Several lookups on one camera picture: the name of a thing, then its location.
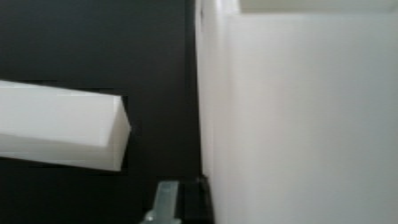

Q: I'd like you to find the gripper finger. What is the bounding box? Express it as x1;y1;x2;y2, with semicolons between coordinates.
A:
139;175;217;224

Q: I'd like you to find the white drawer cabinet box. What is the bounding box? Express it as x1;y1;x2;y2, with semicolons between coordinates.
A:
196;0;398;224

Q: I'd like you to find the white border bar left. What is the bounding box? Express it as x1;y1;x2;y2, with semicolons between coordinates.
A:
0;81;132;171

